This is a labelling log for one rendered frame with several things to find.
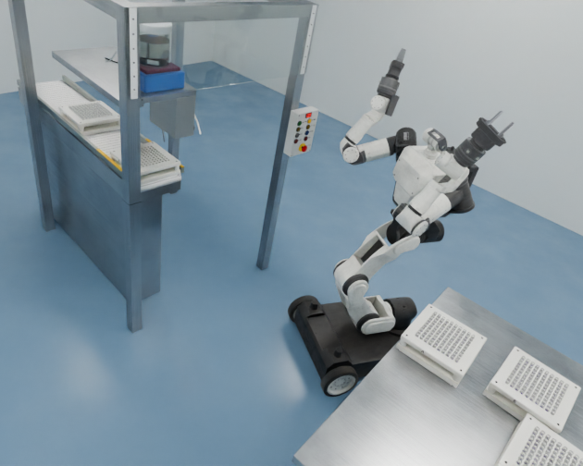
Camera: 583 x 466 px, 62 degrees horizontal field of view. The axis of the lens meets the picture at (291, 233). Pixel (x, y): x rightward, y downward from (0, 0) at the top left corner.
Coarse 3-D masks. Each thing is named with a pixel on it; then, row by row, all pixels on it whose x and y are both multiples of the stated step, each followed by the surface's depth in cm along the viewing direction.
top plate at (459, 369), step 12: (432, 312) 188; (420, 324) 181; (456, 324) 185; (408, 336) 175; (432, 336) 177; (444, 336) 178; (480, 336) 182; (420, 348) 172; (432, 348) 172; (468, 348) 176; (480, 348) 177; (444, 360) 169; (468, 360) 171; (456, 372) 166
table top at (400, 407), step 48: (528, 336) 197; (384, 384) 165; (432, 384) 168; (480, 384) 172; (576, 384) 180; (336, 432) 147; (384, 432) 150; (432, 432) 153; (480, 432) 156; (576, 432) 162
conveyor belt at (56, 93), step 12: (36, 84) 298; (48, 84) 301; (60, 84) 305; (48, 96) 288; (60, 96) 291; (72, 96) 294; (108, 132) 265; (96, 144) 252; (108, 144) 254; (120, 144) 256; (156, 180) 235; (168, 180) 239
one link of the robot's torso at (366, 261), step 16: (384, 224) 243; (368, 240) 242; (400, 240) 233; (416, 240) 234; (352, 256) 245; (368, 256) 245; (384, 256) 236; (336, 272) 248; (352, 272) 241; (368, 272) 242
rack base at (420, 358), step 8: (408, 344) 178; (408, 352) 176; (416, 352) 176; (416, 360) 175; (424, 360) 173; (432, 360) 174; (432, 368) 172; (440, 368) 171; (440, 376) 171; (448, 376) 169; (456, 384) 168
